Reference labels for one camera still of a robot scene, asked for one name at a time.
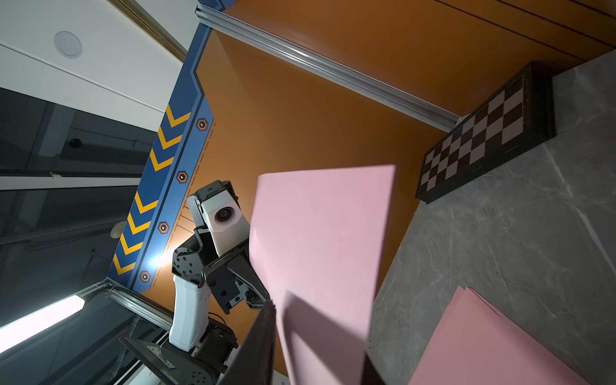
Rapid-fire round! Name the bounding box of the round ceiling light fixture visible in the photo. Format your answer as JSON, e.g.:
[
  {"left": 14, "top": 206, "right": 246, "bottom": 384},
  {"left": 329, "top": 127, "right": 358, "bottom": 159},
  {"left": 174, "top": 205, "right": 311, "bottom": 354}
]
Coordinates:
[{"left": 54, "top": 30, "right": 83, "bottom": 59}]

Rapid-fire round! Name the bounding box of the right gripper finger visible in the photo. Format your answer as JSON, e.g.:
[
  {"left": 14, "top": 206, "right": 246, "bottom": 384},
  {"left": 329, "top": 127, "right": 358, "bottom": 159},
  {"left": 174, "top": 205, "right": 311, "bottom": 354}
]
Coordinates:
[{"left": 219, "top": 300, "right": 276, "bottom": 385}]

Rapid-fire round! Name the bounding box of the left aluminium corner post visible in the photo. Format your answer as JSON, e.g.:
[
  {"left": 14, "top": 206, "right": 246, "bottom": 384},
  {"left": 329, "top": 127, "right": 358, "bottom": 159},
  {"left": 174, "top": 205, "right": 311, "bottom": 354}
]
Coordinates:
[{"left": 195, "top": 5, "right": 460, "bottom": 133}]

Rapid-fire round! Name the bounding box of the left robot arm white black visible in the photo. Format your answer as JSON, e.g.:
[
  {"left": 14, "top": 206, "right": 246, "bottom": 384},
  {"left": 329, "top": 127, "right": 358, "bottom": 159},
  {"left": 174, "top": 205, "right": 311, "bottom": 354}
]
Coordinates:
[{"left": 120, "top": 228, "right": 270, "bottom": 384}]

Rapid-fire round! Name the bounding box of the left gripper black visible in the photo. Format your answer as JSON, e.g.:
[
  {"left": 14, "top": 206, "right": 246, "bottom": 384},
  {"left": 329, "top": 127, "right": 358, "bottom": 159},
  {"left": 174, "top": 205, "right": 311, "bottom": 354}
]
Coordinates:
[{"left": 172, "top": 230, "right": 270, "bottom": 314}]

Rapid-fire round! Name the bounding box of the black white checkerboard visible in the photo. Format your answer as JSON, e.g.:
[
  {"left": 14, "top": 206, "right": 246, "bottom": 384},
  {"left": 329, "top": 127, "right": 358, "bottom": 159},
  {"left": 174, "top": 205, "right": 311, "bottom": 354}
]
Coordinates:
[{"left": 415, "top": 61, "right": 557, "bottom": 204}]

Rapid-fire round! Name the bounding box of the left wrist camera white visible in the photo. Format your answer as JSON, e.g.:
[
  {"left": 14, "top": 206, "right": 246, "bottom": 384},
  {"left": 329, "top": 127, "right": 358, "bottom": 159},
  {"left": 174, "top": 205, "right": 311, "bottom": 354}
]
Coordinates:
[{"left": 187, "top": 181, "right": 250, "bottom": 257}]

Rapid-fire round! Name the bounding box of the pink paper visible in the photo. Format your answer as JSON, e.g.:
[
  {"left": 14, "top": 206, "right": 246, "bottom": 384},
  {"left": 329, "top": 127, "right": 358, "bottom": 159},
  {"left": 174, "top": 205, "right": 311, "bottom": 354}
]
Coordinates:
[
  {"left": 250, "top": 165, "right": 396, "bottom": 384},
  {"left": 410, "top": 287, "right": 587, "bottom": 384}
]

